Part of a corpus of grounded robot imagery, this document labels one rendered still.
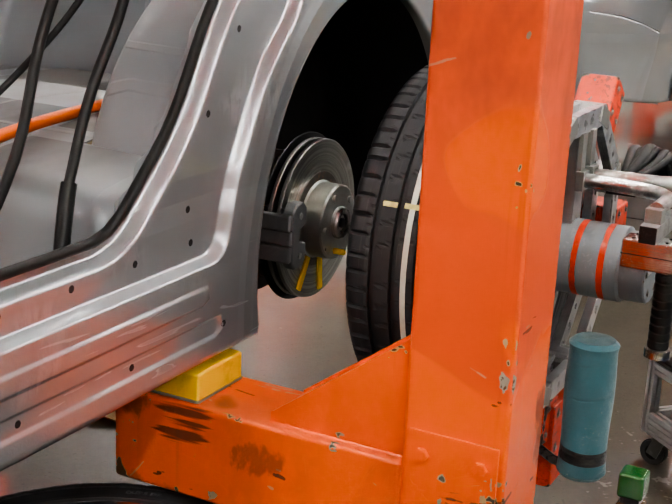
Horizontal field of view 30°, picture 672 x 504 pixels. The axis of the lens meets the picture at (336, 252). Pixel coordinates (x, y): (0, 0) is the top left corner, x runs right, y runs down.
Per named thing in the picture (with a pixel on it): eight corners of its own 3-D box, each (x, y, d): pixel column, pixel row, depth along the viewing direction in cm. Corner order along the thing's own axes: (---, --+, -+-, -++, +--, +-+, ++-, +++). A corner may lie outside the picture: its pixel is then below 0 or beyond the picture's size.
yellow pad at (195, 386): (176, 361, 218) (176, 334, 217) (243, 378, 212) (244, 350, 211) (128, 386, 206) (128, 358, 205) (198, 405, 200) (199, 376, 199)
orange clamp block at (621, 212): (577, 235, 260) (590, 226, 268) (614, 242, 257) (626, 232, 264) (581, 203, 258) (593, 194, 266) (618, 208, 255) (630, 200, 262)
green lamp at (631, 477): (622, 486, 193) (625, 462, 192) (648, 493, 191) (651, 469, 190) (615, 496, 190) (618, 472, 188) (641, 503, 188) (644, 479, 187)
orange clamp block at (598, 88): (576, 129, 246) (588, 88, 248) (615, 134, 243) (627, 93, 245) (569, 112, 240) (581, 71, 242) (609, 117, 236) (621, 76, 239)
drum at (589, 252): (550, 276, 243) (556, 205, 239) (659, 296, 234) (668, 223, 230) (525, 294, 231) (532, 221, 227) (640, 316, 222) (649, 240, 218)
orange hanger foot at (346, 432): (170, 440, 225) (172, 255, 215) (439, 516, 202) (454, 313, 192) (113, 475, 211) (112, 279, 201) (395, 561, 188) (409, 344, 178)
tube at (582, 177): (578, 189, 228) (584, 131, 225) (684, 205, 220) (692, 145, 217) (547, 208, 213) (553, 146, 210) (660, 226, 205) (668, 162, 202)
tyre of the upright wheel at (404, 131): (454, 372, 279) (499, 76, 273) (556, 395, 269) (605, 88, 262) (318, 415, 220) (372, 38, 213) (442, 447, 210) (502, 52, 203)
